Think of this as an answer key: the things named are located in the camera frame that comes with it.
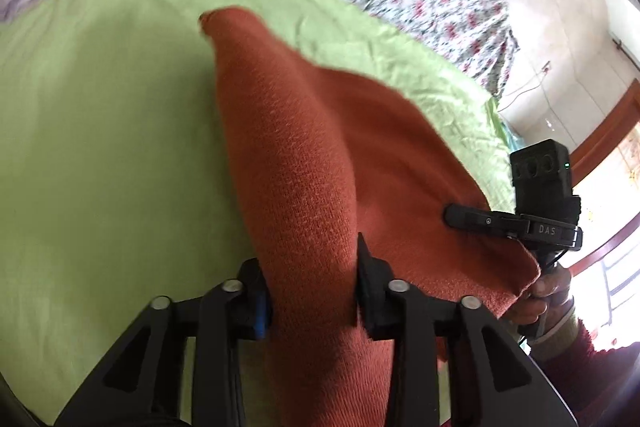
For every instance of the person's right forearm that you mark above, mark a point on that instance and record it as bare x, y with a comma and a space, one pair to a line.
580, 372

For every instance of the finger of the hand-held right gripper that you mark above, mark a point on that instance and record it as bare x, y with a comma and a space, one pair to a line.
475, 219

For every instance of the light green bed sheet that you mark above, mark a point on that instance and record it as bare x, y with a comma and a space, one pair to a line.
100, 157

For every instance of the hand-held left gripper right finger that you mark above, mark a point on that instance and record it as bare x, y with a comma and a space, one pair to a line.
372, 292

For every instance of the orange knit sweater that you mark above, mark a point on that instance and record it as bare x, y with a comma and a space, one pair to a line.
300, 157

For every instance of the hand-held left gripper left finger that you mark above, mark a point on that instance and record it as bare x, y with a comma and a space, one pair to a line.
260, 312

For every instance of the person's right hand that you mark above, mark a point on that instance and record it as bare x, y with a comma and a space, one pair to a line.
550, 292

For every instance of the wooden door frame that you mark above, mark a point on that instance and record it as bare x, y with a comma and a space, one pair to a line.
610, 127

